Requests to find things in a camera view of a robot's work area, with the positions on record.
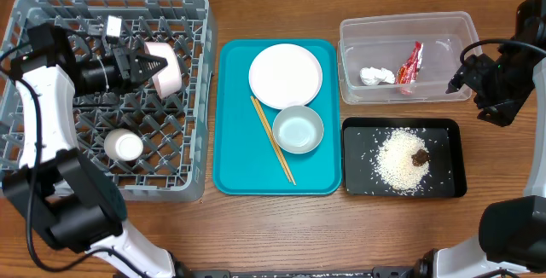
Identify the small pink plate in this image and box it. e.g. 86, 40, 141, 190
145, 42, 183, 99

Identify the white plastic cup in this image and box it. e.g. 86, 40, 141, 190
104, 129, 143, 161

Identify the red snack wrapper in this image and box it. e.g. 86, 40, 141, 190
396, 42, 423, 96

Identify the brown food scrap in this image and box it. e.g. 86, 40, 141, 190
411, 149, 430, 166

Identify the white rice pile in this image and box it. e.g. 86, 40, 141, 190
361, 127, 453, 197

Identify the clear plastic wrap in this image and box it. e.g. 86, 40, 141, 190
359, 67, 396, 86

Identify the grey round bowl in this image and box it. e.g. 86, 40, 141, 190
272, 106, 324, 154

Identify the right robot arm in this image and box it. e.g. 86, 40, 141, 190
407, 0, 545, 278

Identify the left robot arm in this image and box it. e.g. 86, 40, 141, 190
2, 23, 184, 277

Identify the clear plastic waste bin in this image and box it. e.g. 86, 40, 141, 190
338, 11, 479, 105

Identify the grey plastic dish rack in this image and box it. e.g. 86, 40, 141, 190
2, 0, 218, 202

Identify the black plastic tray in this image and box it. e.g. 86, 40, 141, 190
342, 118, 467, 198

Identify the teal plastic serving tray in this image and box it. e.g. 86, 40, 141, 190
212, 38, 342, 195

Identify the large white round plate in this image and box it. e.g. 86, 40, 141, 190
248, 43, 323, 110

